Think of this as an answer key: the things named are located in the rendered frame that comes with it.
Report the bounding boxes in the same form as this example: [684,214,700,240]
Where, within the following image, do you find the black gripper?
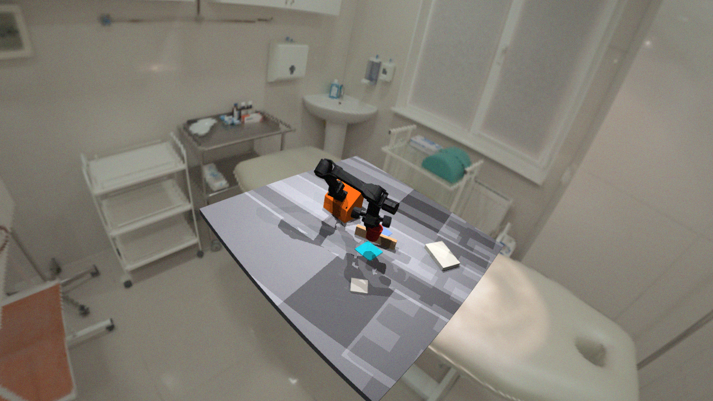
[351,204,392,228]

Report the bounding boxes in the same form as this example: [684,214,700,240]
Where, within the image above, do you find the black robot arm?
[314,158,399,228]

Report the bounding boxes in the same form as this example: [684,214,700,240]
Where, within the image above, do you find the dark red cup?
[366,224,383,242]

